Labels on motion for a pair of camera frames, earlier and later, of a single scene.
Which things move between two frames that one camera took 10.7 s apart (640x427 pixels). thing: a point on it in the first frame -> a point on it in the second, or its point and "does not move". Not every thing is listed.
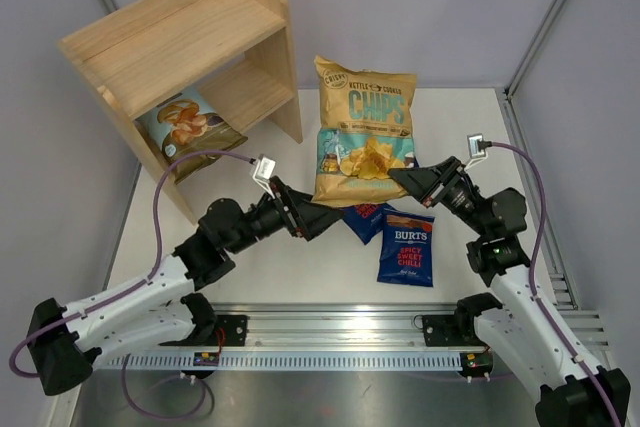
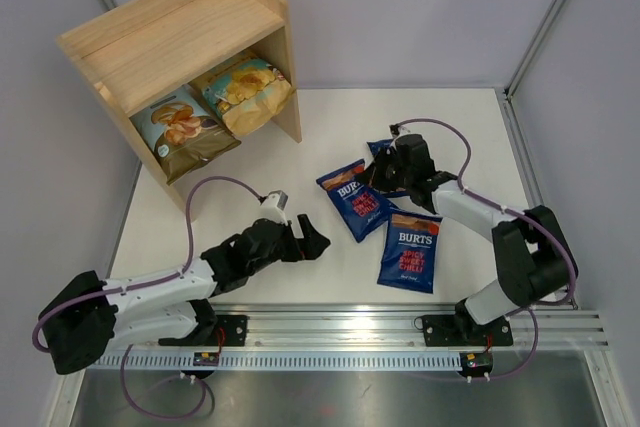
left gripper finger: (315, 218) -> (307, 228)
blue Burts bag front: (406, 249) does not move
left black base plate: (231, 330) does not move
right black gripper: (420, 181) -> (376, 170)
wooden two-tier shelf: (222, 28) does not move
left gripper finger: (298, 199) -> (315, 246)
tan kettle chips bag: (366, 130) -> (249, 96)
